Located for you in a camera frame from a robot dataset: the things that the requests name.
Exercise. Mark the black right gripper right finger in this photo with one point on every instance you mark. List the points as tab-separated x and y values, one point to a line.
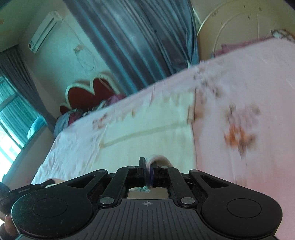
158	175

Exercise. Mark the white wall air conditioner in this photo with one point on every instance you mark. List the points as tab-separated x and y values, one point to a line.
43	30

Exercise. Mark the pink pillow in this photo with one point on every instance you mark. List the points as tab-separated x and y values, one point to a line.
225	48

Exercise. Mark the pink floral bed sheet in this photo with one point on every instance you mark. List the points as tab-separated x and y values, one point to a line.
243	119

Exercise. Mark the blue grey curtain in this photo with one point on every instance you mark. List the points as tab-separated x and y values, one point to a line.
142	42

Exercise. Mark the red heart shaped headboard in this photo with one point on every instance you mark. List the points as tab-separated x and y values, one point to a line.
86	94

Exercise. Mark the cream knitted garment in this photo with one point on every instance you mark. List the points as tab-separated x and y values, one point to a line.
160	132

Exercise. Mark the cream round headboard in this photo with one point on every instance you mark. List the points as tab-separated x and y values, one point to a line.
235	22

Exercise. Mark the patterned white pillow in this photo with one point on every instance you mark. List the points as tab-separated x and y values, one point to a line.
283	35

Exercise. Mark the pile of clothes on bed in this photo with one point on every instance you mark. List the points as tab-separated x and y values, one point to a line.
73	115

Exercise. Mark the teal window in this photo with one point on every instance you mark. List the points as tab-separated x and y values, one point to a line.
20	122

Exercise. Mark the person's left hand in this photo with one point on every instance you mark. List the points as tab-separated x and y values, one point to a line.
8	229

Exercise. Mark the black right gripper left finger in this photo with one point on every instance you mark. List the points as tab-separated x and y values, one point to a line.
141	172

